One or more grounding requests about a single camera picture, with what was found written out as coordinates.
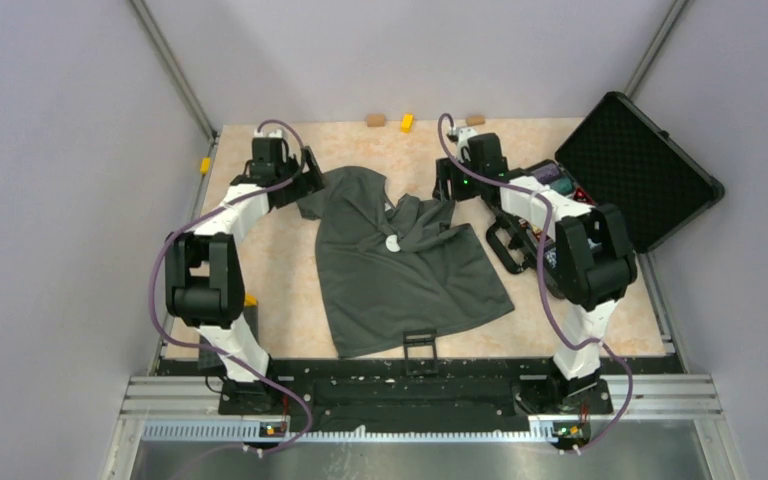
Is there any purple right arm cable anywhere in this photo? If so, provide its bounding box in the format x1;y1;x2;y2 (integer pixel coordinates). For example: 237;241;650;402
436;112;636;455

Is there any tan wooden block right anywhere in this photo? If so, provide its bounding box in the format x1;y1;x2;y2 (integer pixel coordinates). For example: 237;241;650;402
465;115;486;126

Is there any yellow wooden block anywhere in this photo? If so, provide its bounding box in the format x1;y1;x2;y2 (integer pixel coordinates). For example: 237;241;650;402
399;113;414;133

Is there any yellow triangular wedge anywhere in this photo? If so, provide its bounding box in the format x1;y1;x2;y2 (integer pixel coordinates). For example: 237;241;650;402
243;294;258;307

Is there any dark grey t-shirt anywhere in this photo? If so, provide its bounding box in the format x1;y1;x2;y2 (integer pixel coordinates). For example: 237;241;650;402
297;166;515;358

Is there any tan wooden block left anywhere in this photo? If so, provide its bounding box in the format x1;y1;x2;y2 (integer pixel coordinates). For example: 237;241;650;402
365;113;387;128

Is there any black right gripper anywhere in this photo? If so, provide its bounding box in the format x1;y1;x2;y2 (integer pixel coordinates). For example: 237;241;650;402
432;155;483;205

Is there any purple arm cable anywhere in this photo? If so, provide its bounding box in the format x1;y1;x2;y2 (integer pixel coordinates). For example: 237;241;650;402
436;112;636;455
148;119;316;457

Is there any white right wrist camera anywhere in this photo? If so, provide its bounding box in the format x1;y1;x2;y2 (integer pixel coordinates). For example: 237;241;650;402
446;126;478;145

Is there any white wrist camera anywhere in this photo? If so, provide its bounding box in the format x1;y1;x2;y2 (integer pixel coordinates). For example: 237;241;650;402
446;126;478;145
253;127;286;140

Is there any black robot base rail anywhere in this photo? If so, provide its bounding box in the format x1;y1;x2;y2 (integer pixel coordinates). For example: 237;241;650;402
158;356;683;435

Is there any black square brooch stand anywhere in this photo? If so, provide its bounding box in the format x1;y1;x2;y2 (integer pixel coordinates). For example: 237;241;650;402
402;329;439;377

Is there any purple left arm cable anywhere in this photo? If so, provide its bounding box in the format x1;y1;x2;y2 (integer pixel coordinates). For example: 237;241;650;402
148;119;316;457

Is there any yellow wall bracket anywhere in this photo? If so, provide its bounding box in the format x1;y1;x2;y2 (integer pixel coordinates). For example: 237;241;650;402
199;157;211;176

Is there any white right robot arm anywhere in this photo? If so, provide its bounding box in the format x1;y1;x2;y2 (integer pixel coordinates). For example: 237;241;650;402
435;127;637;412

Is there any white slotted cable duct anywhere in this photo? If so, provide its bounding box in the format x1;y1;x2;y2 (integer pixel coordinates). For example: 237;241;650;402
141;420;584;444

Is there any tan wooden block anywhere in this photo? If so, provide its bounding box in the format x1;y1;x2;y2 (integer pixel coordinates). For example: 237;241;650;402
365;113;387;128
465;115;486;126

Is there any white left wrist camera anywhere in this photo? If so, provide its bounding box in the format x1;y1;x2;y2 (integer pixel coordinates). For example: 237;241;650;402
253;127;286;140

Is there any black perforated block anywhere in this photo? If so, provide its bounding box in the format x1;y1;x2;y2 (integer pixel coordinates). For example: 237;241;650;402
197;305;259;376

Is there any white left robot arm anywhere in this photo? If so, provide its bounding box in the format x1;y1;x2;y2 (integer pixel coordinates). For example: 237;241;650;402
165;132;324;414

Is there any blue round brooch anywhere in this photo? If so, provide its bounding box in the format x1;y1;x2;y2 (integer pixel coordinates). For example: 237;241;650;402
385;235;401;253

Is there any black poker chip case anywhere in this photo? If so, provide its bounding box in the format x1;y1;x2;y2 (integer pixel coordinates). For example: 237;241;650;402
486;92;725;274

